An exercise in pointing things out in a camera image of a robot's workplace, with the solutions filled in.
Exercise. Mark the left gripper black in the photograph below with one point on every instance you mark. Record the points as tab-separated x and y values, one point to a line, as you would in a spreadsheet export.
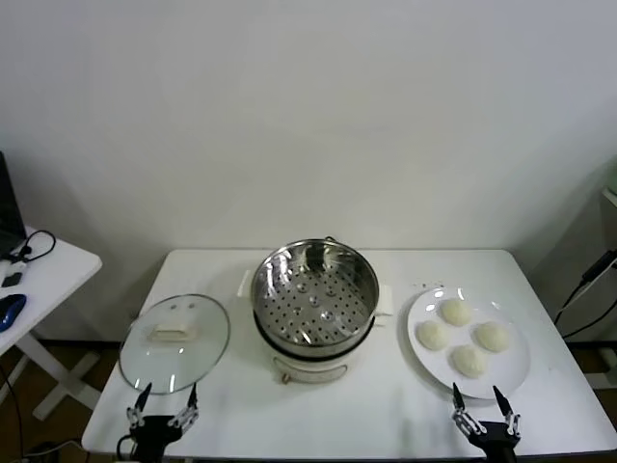
152	434

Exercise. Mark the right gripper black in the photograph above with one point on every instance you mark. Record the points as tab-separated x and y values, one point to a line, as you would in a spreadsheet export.
499	441

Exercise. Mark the white steamed baozi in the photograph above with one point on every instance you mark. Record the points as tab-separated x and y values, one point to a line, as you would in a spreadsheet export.
455	312
468	361
434	335
490	336

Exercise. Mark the round glass pot lid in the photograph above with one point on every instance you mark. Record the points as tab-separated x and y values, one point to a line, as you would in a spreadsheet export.
193	347

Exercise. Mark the stainless steel steamer basket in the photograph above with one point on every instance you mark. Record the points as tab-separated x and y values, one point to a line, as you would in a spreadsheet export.
289	280

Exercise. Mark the white round plate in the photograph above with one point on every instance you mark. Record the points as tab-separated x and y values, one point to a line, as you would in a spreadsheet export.
402	337
506	371

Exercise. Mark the white side table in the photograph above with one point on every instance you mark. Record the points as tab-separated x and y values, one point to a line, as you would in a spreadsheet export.
58	270

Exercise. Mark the blue computer mouse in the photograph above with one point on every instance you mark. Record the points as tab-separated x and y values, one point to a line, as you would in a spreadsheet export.
10	311

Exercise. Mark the small black device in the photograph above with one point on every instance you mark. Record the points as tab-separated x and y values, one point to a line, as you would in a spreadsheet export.
12	280

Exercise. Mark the white shelf board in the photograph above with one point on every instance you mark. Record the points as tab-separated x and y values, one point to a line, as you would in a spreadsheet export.
609	197

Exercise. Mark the black laptop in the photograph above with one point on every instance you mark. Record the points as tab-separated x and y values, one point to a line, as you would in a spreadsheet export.
9	207

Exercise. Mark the white furniture leg frame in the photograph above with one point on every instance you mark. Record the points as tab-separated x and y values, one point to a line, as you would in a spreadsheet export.
607	381

